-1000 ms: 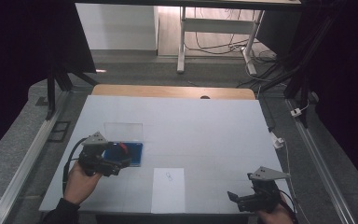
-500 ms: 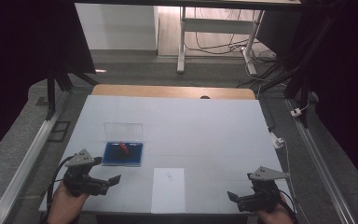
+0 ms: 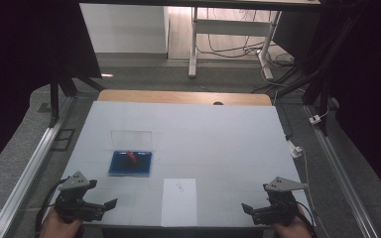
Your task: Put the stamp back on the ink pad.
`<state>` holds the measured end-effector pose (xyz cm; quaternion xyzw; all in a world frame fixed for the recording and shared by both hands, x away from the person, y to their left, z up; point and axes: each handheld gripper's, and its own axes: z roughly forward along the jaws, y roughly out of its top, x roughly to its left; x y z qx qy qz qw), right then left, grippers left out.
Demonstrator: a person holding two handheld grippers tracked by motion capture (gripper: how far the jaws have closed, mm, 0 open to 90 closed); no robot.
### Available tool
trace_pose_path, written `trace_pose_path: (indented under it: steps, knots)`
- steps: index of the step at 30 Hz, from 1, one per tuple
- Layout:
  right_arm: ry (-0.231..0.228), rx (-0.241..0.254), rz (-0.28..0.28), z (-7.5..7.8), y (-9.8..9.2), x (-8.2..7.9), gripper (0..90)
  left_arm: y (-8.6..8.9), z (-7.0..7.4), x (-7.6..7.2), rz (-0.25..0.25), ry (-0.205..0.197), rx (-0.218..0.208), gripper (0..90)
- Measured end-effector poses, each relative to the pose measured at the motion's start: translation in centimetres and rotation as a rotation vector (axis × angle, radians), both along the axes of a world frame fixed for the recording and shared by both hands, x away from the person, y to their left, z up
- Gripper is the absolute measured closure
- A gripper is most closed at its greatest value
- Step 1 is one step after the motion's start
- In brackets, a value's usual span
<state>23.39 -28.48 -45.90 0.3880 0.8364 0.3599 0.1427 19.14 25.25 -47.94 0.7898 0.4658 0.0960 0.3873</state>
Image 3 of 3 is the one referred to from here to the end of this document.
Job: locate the red stamp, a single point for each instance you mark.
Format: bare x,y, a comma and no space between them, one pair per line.
132,157

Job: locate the white power adapter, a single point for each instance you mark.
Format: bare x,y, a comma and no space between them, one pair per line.
315,119

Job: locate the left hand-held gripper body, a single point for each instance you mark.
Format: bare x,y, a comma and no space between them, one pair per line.
76,206

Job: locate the white table cover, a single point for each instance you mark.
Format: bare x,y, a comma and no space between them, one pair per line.
211,142

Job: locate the white cabinet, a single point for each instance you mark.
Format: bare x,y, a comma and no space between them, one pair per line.
125,28

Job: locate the black curtain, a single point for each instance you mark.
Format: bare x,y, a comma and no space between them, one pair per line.
20,66
370,82

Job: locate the aluminium rail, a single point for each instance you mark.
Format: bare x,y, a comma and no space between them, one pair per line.
29,172
340,172

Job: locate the person's left hand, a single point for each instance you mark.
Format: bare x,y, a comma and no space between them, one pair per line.
59,228

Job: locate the black metal stand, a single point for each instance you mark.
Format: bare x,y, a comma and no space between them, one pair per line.
324,86
55,95

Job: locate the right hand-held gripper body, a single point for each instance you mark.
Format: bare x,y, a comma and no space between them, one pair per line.
278,208

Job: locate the white paper sheet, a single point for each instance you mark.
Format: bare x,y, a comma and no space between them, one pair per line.
178,205

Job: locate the blue ink pad box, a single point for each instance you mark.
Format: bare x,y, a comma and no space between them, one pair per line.
129,167

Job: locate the black floor frame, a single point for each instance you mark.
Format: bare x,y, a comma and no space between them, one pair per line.
63,140

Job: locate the person's right hand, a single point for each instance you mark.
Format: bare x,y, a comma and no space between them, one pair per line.
292,229

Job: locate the white-legged desk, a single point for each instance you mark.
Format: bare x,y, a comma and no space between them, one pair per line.
231,27

